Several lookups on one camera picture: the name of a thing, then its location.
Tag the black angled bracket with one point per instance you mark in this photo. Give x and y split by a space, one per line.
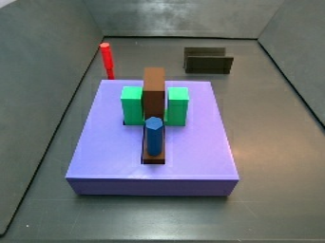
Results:
207 60

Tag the green block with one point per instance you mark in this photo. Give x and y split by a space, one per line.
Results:
131 105
176 106

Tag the red cylindrical peg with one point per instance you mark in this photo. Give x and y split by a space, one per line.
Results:
107 59

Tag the blue hexagonal peg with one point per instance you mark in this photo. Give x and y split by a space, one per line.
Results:
154 135

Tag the brown rectangular block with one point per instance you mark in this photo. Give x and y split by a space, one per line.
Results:
152 105

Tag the green block right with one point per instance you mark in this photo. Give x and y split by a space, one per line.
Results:
176 106

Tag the purple board base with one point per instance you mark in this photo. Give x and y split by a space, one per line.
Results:
199 167

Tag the green block left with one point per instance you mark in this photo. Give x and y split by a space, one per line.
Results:
131 105

